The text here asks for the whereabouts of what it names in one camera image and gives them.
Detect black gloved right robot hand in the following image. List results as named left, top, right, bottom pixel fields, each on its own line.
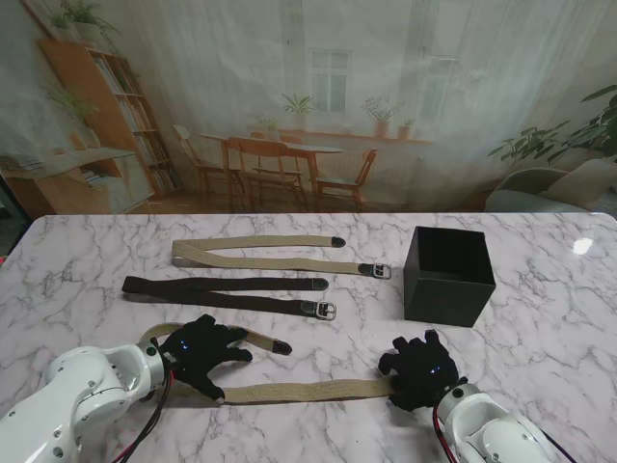
left=378, top=327, right=469, bottom=413

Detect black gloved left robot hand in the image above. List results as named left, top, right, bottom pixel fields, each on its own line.
left=157, top=313, right=254, bottom=402

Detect beige woven belt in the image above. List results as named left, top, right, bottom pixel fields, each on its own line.
left=139, top=323, right=401, bottom=405
left=171, top=234, right=392, bottom=281

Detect dark brown woven belt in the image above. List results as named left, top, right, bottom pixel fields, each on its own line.
left=121, top=275, right=338, bottom=321

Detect black belt storage box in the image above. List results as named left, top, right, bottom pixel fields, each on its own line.
left=402, top=225, right=497, bottom=328

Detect printed room backdrop cloth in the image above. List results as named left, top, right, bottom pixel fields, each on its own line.
left=0, top=0, right=617, bottom=216

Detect right arm red black cables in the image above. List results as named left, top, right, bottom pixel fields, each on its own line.
left=431, top=409, right=575, bottom=463

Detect arm red black cables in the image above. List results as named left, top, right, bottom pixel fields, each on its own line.
left=431, top=409, right=575, bottom=463
left=115, top=366, right=174, bottom=463

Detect left arm red black cables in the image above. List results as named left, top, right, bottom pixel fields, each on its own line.
left=115, top=366, right=174, bottom=463

